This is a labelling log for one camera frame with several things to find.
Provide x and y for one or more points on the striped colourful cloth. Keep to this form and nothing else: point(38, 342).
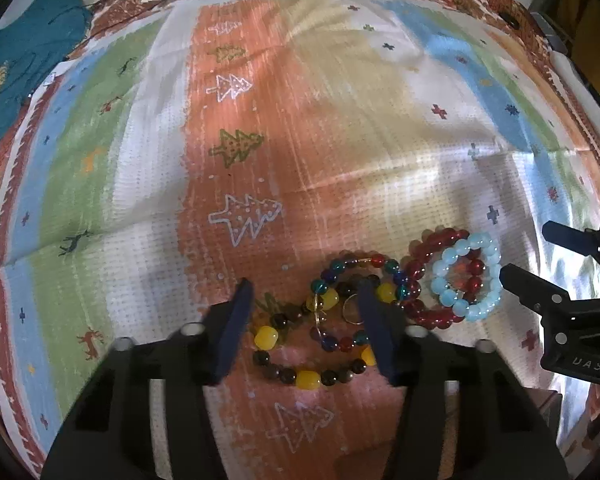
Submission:
point(273, 420)

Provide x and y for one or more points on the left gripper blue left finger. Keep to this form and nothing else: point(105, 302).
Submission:
point(230, 321)

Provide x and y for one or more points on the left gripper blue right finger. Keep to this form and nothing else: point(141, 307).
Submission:
point(374, 316)

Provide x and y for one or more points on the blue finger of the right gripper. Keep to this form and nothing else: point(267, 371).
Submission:
point(534, 293)
point(582, 242)

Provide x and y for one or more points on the silver metal tin box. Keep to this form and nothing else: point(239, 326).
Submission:
point(549, 405)

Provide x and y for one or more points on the teal garment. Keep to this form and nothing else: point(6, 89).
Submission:
point(31, 47)

